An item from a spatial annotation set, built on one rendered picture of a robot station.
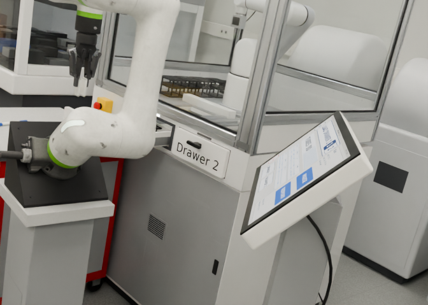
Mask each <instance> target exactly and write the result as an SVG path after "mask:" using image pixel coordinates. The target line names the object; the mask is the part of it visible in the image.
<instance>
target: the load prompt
mask: <svg viewBox="0 0 428 305"><path fill-rule="evenodd" d="M317 134H318V140H319V144H320V149H321V153H322V156H324V155H326V154H327V153H329V152H330V151H331V150H333V149H335V148H336V147H337V146H339V145H340V144H341V143H340V141H339V138H338V135H337V133H336V130H335V128H334V125H333V122H332V120H331V121H329V122H328V123H326V124H325V125H324V126H322V127H321V128H319V129H318V130H317Z"/></svg>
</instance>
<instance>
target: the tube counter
mask: <svg viewBox="0 0 428 305"><path fill-rule="evenodd" d="M302 154H303V170H304V169H306V168H307V167H308V166H310V165H312V163H314V162H316V161H317V160H318V153H317V146H316V142H314V143H313V144H311V145H310V146H308V147H307V148H305V149H304V150H303V151H302Z"/></svg>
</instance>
